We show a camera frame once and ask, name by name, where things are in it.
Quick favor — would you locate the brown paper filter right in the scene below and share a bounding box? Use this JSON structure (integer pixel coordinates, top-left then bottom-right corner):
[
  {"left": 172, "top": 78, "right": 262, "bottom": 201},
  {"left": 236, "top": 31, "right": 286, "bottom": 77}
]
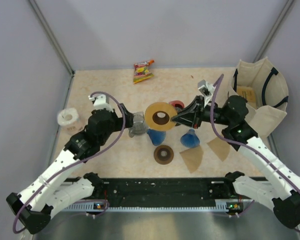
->
[{"left": 207, "top": 137, "right": 230, "bottom": 162}]

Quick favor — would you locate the grey slotted cable duct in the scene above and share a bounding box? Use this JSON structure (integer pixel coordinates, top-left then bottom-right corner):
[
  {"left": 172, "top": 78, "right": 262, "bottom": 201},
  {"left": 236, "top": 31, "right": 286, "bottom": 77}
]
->
[{"left": 62, "top": 201, "right": 108, "bottom": 212}]

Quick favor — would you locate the cream canvas tote bag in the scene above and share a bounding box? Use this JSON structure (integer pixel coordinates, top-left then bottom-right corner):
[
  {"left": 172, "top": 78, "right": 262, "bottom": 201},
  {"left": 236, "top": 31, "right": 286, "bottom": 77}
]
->
[{"left": 227, "top": 58, "right": 289, "bottom": 138}]

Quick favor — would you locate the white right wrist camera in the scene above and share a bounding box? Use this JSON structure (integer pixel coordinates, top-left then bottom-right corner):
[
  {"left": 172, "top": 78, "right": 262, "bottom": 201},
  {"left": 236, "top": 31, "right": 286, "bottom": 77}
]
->
[{"left": 197, "top": 80, "right": 216, "bottom": 97}]

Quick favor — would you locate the brown paper coffee filter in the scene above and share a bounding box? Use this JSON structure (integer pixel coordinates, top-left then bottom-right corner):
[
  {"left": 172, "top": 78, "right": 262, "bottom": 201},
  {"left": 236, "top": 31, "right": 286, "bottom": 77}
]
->
[{"left": 179, "top": 145, "right": 204, "bottom": 174}]

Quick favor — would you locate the colourful snack packet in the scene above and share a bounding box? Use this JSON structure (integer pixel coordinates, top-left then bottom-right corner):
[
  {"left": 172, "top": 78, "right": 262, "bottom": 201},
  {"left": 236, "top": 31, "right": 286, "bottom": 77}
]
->
[{"left": 133, "top": 59, "right": 155, "bottom": 84}]

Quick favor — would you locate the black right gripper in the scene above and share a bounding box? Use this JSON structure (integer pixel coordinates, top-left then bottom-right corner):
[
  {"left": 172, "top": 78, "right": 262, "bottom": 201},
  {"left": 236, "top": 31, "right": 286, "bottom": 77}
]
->
[{"left": 171, "top": 95, "right": 232, "bottom": 130}]

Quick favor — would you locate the white toilet paper roll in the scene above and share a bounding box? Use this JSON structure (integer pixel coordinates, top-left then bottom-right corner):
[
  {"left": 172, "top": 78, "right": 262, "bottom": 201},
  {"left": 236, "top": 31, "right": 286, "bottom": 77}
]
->
[{"left": 56, "top": 107, "right": 84, "bottom": 136}]

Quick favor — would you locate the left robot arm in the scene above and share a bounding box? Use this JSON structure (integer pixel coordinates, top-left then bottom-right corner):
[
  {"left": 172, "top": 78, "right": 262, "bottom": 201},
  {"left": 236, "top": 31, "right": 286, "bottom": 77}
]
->
[{"left": 6, "top": 103, "right": 134, "bottom": 235}]

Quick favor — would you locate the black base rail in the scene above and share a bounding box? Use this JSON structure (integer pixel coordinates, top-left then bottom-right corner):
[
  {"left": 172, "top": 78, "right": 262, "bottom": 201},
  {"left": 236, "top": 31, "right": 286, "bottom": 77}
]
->
[{"left": 64, "top": 176, "right": 256, "bottom": 208}]

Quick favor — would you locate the light wooden dripper ring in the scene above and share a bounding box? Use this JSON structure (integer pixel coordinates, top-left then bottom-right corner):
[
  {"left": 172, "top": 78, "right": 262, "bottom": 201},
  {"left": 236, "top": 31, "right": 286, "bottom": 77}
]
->
[{"left": 144, "top": 101, "right": 178, "bottom": 132}]

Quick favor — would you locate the black tumbler with red lid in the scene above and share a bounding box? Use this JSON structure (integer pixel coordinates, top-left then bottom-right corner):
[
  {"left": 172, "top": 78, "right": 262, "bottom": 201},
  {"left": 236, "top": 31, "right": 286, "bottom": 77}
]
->
[{"left": 169, "top": 100, "right": 185, "bottom": 112}]

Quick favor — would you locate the blue glass dripper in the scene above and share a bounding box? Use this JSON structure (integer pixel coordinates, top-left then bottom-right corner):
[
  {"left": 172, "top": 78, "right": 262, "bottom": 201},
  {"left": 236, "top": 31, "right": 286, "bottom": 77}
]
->
[
  {"left": 180, "top": 129, "right": 201, "bottom": 148},
  {"left": 146, "top": 128, "right": 166, "bottom": 146}
]

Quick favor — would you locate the dark wooden dripper ring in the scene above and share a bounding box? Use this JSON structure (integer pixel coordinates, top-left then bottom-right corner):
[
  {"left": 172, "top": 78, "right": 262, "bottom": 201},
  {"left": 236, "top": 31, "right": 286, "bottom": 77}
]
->
[{"left": 153, "top": 144, "right": 175, "bottom": 166}]

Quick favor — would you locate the grey glass pitcher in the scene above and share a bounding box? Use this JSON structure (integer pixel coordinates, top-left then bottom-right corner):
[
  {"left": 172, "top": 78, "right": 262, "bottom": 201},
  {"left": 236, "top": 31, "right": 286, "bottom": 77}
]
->
[{"left": 128, "top": 111, "right": 148, "bottom": 138}]

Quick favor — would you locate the brown box in bag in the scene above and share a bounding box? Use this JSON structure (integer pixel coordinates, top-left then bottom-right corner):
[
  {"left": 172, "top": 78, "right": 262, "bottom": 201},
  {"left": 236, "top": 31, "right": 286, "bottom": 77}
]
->
[{"left": 236, "top": 86, "right": 257, "bottom": 109}]

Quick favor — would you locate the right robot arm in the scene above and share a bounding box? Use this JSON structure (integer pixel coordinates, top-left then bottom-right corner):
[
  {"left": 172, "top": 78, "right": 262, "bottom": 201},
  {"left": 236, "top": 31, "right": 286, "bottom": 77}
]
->
[{"left": 171, "top": 95, "right": 300, "bottom": 229}]

